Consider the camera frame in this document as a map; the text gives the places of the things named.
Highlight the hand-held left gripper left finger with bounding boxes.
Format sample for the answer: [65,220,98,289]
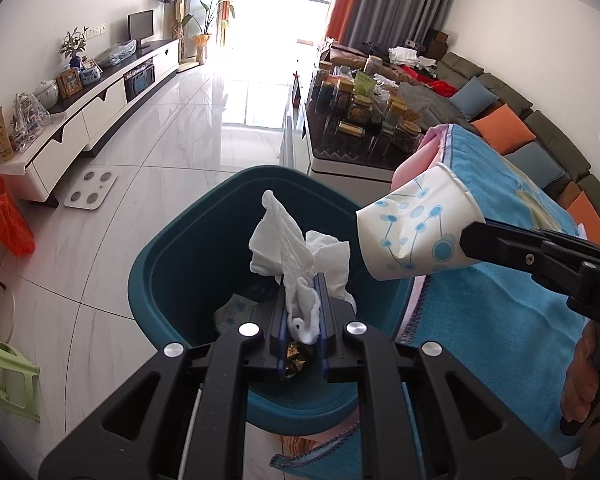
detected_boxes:
[39,285,288,480]

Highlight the blue cushion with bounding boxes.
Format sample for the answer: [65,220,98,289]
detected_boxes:
[502,141,566,189]
[450,77,501,122]

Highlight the clear plastic bag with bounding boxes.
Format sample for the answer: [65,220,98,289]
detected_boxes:
[97,40,139,66]

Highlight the orange plastic bag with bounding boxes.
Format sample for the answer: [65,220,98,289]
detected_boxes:
[0,172,36,259]

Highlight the teal plastic trash bin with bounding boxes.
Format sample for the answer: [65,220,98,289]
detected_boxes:
[127,165,416,436]

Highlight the clear plastic gift box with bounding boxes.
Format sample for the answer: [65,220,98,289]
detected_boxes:
[9,92,51,154]

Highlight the white ceramic jar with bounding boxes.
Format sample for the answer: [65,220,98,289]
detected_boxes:
[32,80,61,109]

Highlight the white tissue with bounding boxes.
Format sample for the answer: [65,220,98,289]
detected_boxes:
[248,190,357,346]

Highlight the cardboard boxes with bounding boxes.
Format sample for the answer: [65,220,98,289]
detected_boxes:
[425,29,451,59]

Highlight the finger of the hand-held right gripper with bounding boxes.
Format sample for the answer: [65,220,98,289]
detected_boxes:
[459,220,588,286]
[484,217,600,253]

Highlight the black monitor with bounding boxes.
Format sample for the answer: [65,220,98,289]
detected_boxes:
[127,10,156,51]

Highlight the orange curtain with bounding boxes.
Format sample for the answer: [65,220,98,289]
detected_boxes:
[325,0,369,44]

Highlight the pink cloth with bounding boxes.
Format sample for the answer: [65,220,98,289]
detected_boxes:
[391,125,453,197]

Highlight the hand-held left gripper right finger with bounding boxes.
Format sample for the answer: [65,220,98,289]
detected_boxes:
[316,272,566,480]

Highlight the person's right hand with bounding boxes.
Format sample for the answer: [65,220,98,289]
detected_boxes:
[561,322,600,426]

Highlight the gold foil wrapper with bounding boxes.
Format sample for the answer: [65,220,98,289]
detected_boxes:
[279,339,312,380]

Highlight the white bathroom scale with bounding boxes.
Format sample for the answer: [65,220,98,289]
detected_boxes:
[62,170,119,210]

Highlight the pile of white clothes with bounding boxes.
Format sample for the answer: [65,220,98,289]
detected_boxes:
[387,46,439,69]

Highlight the group of food jars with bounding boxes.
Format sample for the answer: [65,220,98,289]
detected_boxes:
[311,55,427,157]

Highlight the grey curtain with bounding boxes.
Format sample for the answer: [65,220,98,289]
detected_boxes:
[341,0,464,52]

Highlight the wooden picture frame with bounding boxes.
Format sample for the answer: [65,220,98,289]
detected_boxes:
[56,67,84,100]

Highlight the white black-topped tv cabinet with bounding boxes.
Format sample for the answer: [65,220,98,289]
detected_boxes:
[0,39,181,209]

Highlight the coffee table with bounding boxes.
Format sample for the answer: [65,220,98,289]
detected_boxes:
[280,72,431,184]

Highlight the tan paper box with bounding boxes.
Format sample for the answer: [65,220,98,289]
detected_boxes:
[0,106,15,161]

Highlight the red cloth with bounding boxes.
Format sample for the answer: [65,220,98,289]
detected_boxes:
[405,65,459,97]

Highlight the blue white porcelain bowl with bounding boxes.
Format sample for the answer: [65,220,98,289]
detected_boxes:
[80,60,104,86]

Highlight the built-in black appliance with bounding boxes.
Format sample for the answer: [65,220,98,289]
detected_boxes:
[123,59,156,103]

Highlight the blue printed towel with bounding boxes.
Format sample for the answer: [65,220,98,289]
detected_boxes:
[272,122,600,471]

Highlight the small plant in blue vase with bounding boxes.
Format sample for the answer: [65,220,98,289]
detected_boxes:
[59,26,90,69]

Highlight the green plastic stool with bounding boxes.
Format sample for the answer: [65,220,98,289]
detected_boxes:
[0,332,41,424]

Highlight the orange cushion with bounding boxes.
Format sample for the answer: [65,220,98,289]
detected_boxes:
[565,192,600,249]
[470,104,537,156]

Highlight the tall leafy potted plant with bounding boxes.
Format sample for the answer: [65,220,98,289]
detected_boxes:
[181,0,237,64]

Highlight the white blue-dotted paper cup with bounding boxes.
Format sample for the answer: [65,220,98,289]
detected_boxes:
[355,162,487,282]
[214,294,263,335]

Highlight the grey-green sofa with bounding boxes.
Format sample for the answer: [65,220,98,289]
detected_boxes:
[395,30,600,213]

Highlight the brown leather seat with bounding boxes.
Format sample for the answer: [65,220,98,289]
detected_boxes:
[327,42,396,67]

